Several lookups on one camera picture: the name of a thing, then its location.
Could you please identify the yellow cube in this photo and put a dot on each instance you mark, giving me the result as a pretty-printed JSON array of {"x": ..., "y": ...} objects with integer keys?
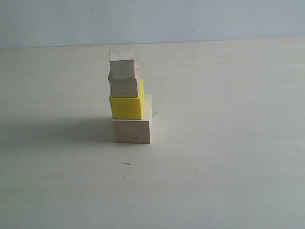
[{"x": 128, "y": 107}]

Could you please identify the large pale wooden cube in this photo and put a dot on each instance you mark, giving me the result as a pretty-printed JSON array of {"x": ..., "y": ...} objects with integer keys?
[{"x": 135, "y": 131}]

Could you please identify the medium wooden cube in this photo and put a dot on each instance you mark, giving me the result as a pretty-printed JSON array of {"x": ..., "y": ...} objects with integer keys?
[{"x": 126, "y": 87}]

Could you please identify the small wooden cube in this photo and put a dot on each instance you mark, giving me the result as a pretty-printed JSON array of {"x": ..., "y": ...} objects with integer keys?
[{"x": 122, "y": 62}]

